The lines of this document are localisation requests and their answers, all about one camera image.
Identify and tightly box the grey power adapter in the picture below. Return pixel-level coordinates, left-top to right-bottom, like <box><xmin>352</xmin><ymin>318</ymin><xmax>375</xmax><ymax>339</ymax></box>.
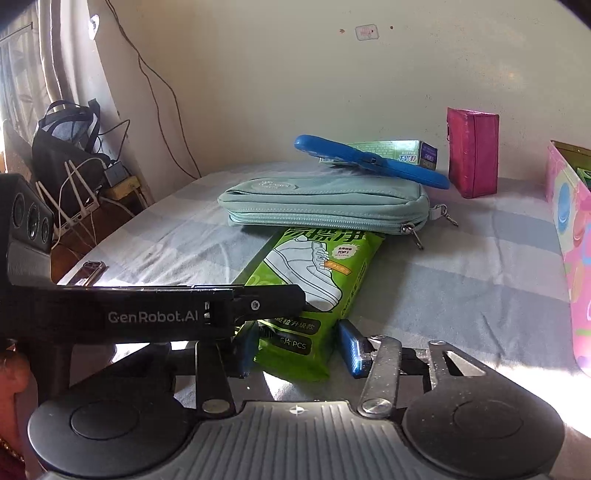
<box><xmin>104</xmin><ymin>161</ymin><xmax>129</xmax><ymax>186</ymax></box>

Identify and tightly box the green shoe wipes packet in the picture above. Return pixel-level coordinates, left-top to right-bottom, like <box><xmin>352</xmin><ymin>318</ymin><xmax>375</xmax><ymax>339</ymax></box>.
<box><xmin>233</xmin><ymin>228</ymin><xmax>386</xmax><ymax>383</ymax></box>

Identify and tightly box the person's left hand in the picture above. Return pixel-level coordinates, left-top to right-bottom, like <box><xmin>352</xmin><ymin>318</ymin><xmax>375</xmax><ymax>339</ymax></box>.
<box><xmin>0</xmin><ymin>352</ymin><xmax>32</xmax><ymax>406</ymax></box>

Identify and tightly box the striped bed sheet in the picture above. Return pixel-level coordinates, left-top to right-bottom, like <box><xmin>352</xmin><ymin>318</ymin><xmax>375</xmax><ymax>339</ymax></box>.
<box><xmin>51</xmin><ymin>164</ymin><xmax>591</xmax><ymax>464</ymax></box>

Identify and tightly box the pink tin box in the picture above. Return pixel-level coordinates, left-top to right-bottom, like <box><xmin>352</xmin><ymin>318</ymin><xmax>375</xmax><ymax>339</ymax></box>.
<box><xmin>547</xmin><ymin>140</ymin><xmax>591</xmax><ymax>384</ymax></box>

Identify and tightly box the magenta pouch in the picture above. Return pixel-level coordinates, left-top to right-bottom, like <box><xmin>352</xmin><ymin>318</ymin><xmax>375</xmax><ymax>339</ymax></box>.
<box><xmin>446</xmin><ymin>107</ymin><xmax>500</xmax><ymax>199</ymax></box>

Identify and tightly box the brown wall cable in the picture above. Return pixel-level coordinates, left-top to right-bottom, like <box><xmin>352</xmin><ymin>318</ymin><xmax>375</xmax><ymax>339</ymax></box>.
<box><xmin>105</xmin><ymin>0</ymin><xmax>202</xmax><ymax>180</ymax></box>

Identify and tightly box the blue hair clip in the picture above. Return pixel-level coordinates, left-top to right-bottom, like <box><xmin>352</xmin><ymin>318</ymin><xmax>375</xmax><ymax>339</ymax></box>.
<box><xmin>294</xmin><ymin>135</ymin><xmax>451</xmax><ymax>191</ymax></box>

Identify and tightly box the green cardboard box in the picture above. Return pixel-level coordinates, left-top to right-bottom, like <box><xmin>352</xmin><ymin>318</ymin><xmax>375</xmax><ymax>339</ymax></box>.
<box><xmin>318</xmin><ymin>140</ymin><xmax>438</xmax><ymax>168</ymax></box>

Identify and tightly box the yellow box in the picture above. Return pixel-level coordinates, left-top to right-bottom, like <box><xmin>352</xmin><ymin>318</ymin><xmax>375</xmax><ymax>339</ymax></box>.
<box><xmin>99</xmin><ymin>176</ymin><xmax>142</xmax><ymax>200</ymax></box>

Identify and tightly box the red garment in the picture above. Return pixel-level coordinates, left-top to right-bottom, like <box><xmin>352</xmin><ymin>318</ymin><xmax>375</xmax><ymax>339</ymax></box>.
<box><xmin>0</xmin><ymin>402</ymin><xmax>42</xmax><ymax>480</ymax></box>

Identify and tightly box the teal zipper pouch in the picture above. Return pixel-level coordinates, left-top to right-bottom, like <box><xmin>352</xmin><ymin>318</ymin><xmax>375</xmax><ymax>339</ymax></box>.
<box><xmin>218</xmin><ymin>178</ymin><xmax>460</xmax><ymax>251</ymax></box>

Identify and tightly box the black bag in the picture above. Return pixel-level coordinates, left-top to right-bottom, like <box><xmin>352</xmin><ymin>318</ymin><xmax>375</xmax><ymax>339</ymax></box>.
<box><xmin>31</xmin><ymin>99</ymin><xmax>112</xmax><ymax>200</ymax></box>

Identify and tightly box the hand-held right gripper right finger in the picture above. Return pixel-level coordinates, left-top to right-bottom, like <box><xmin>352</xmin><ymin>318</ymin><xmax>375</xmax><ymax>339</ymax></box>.
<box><xmin>338</xmin><ymin>318</ymin><xmax>492</xmax><ymax>419</ymax></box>

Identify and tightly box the white router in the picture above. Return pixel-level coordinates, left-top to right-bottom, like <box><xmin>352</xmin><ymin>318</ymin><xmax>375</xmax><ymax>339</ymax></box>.
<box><xmin>36</xmin><ymin>159</ymin><xmax>103</xmax><ymax>232</ymax></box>

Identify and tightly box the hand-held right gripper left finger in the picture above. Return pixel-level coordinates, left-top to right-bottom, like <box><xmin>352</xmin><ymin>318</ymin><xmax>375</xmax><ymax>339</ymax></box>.
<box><xmin>108</xmin><ymin>319</ymin><xmax>260</xmax><ymax>415</ymax></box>

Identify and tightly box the beige curtain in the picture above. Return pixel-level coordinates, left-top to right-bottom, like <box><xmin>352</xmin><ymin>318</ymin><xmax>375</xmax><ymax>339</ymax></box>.
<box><xmin>0</xmin><ymin>0</ymin><xmax>122</xmax><ymax>155</ymax></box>

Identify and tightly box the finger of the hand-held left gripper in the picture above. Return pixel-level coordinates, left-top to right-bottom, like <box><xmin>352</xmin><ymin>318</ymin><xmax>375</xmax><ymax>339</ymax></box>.
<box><xmin>205</xmin><ymin>284</ymin><xmax>306</xmax><ymax>326</ymax></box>

